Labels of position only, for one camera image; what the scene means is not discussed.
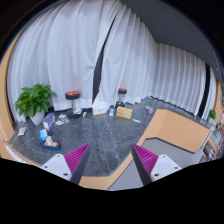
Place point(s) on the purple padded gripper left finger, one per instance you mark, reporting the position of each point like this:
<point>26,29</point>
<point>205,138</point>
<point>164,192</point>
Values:
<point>70,166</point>

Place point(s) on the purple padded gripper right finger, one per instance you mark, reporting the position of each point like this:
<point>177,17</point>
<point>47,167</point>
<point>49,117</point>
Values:
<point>152,167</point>

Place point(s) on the blue tray with items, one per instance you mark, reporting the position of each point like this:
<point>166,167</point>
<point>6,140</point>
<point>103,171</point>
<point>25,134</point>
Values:
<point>50,144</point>

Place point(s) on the purple white box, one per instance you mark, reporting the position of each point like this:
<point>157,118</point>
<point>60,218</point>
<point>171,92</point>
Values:
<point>49,121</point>

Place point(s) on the yellow cardboard box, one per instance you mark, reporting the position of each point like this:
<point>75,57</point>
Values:
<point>124,112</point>

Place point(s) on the white paper on floor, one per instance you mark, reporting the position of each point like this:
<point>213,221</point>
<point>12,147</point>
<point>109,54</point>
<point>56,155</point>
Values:
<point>22,131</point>

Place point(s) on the white cardboard box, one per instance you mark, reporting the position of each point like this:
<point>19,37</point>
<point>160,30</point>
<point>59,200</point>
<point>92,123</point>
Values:
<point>100,110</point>

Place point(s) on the small blue white carton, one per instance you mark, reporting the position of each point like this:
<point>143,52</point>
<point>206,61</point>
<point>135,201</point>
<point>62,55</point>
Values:
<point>111,111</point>

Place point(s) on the red black stool left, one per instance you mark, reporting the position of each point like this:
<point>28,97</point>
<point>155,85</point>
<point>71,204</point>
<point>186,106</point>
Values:
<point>73,96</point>

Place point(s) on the red black stool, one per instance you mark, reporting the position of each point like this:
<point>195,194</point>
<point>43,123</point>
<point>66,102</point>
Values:
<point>73,96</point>
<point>121,94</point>

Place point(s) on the green potted plant white pot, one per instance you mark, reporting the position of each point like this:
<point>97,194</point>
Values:
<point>34,102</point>

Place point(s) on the red black stool right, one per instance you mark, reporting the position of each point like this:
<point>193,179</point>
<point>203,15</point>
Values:
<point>121,94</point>

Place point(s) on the small green plant right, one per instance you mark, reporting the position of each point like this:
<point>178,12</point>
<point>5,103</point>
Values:
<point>212,114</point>

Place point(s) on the white curtain right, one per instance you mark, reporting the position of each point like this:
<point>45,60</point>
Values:
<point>133,60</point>

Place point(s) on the white curtain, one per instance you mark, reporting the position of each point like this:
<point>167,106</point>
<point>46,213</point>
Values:
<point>60,49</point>
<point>133,60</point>

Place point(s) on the white curtain left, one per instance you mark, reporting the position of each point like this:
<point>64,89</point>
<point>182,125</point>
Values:
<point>60,49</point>

